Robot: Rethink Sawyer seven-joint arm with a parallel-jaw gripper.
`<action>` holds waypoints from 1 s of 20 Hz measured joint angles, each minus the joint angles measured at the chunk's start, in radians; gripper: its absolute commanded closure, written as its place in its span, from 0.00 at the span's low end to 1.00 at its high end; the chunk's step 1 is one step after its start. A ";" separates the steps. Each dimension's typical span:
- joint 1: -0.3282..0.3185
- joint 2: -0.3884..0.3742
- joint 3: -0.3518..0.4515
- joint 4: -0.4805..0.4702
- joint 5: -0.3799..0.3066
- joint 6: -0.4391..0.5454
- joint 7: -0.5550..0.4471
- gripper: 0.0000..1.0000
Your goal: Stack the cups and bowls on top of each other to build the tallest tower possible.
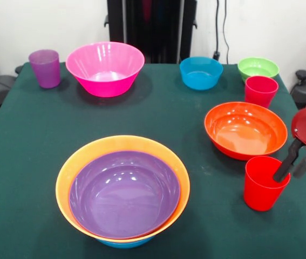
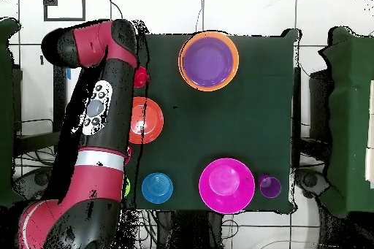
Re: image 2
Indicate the red-orange bowl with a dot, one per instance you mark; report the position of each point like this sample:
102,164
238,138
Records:
152,120

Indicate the red cup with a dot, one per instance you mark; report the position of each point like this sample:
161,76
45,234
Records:
141,76

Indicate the green cloth side table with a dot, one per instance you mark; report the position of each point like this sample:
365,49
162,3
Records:
5,114
350,114

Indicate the purple bowl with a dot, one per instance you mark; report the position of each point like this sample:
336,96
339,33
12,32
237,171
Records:
209,62

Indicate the pink bowl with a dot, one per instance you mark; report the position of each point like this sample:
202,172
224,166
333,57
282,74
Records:
226,186

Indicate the black wheeled base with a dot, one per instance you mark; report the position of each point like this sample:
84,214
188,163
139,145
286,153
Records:
309,180
35,179

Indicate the black stand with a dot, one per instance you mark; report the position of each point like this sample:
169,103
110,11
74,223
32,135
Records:
320,100
58,100

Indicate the small blue bowl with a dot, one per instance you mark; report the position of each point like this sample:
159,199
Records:
157,188

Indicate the crimson cup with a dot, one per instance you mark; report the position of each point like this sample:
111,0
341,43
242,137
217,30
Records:
129,154

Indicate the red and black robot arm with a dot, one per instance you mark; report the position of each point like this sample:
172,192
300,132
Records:
99,143

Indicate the orange bowl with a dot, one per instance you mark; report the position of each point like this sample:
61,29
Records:
209,34

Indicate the white box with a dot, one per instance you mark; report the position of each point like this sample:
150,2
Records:
371,167

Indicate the purple cup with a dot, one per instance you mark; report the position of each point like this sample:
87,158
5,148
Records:
270,187

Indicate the dark green tablecloth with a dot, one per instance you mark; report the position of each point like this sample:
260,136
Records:
233,129

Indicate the blue tape strip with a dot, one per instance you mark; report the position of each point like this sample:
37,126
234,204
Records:
69,73

